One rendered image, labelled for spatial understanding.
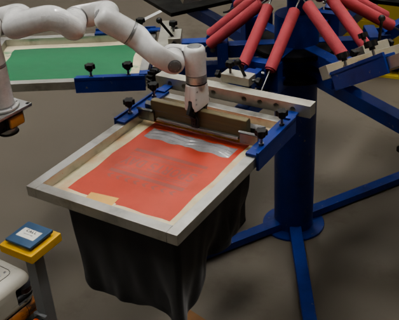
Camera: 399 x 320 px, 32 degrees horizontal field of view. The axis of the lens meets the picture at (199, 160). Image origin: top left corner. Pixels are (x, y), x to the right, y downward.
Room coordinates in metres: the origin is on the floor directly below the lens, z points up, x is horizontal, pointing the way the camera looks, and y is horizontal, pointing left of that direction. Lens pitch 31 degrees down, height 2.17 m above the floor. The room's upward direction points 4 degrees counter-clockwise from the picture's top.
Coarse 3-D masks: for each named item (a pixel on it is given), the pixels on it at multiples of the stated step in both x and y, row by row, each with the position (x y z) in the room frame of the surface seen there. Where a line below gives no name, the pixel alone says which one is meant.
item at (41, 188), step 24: (168, 96) 2.51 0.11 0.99; (264, 120) 2.26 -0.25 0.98; (96, 144) 2.15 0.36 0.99; (72, 168) 2.03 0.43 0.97; (240, 168) 1.92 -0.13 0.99; (48, 192) 1.85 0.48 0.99; (216, 192) 1.79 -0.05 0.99; (96, 216) 1.74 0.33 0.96; (120, 216) 1.70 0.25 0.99; (192, 216) 1.67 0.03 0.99; (168, 240) 1.60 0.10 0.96
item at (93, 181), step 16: (160, 128) 2.31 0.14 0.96; (176, 128) 2.30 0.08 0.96; (128, 144) 2.20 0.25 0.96; (144, 144) 2.19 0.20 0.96; (160, 144) 2.18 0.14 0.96; (112, 160) 2.09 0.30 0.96; (96, 176) 1.99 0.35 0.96; (80, 192) 1.89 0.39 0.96; (96, 192) 1.89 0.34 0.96; (112, 192) 1.88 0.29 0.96; (128, 192) 1.88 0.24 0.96
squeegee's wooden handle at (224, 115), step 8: (152, 104) 2.34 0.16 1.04; (160, 104) 2.32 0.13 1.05; (168, 104) 2.30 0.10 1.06; (176, 104) 2.29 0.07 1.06; (184, 104) 2.28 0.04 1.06; (160, 112) 2.32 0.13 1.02; (168, 112) 2.30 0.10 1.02; (176, 112) 2.28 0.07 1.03; (184, 112) 2.26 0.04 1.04; (200, 112) 2.22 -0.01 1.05; (208, 112) 2.21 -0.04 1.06; (216, 112) 2.20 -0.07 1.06; (176, 120) 2.28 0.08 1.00; (184, 120) 2.26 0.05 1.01; (200, 120) 2.22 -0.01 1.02; (208, 120) 2.20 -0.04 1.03; (216, 120) 2.18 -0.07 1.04; (224, 120) 2.17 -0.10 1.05; (232, 120) 2.15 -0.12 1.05; (240, 120) 2.13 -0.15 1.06; (248, 120) 2.13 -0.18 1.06; (208, 128) 2.20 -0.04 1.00; (216, 128) 2.19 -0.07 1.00; (224, 128) 2.17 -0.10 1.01; (232, 128) 2.15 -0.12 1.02; (240, 128) 2.13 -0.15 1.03; (248, 128) 2.13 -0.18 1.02
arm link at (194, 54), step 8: (184, 48) 2.24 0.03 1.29; (192, 48) 2.22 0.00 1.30; (200, 48) 2.22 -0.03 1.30; (184, 56) 2.23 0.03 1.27; (192, 56) 2.21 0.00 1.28; (200, 56) 2.21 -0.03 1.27; (192, 64) 2.21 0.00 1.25; (200, 64) 2.21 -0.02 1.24; (192, 72) 2.21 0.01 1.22; (200, 72) 2.21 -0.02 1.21
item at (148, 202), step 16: (224, 144) 2.15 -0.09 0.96; (240, 144) 2.15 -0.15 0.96; (192, 160) 2.06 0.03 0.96; (208, 160) 2.05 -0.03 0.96; (224, 160) 2.04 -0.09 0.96; (208, 176) 1.95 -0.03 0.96; (144, 192) 1.87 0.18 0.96; (160, 192) 1.86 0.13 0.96; (192, 192) 1.85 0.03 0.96; (144, 208) 1.78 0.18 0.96; (160, 208) 1.77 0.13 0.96; (176, 208) 1.77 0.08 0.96
